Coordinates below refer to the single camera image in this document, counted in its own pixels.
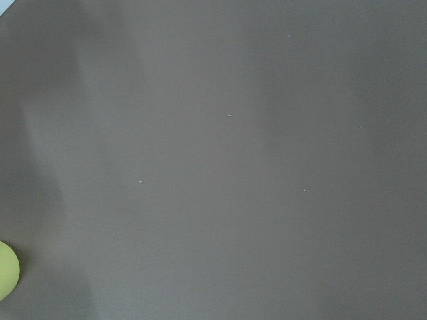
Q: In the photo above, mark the wooden stand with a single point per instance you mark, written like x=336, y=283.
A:
x=9, y=270

